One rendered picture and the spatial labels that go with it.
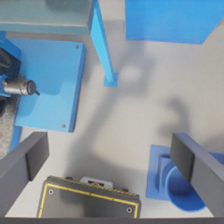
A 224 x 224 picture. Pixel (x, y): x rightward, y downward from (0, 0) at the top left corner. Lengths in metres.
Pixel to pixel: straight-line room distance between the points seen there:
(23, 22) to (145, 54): 1.24
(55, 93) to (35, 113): 0.25
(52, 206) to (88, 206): 0.26
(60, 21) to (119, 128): 1.10
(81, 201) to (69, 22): 1.08
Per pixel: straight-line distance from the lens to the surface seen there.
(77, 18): 0.56
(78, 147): 1.55
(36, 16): 0.62
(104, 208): 1.27
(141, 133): 1.49
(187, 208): 1.27
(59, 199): 1.33
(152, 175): 1.52
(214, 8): 1.48
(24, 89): 1.20
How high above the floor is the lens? 1.48
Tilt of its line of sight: 80 degrees down
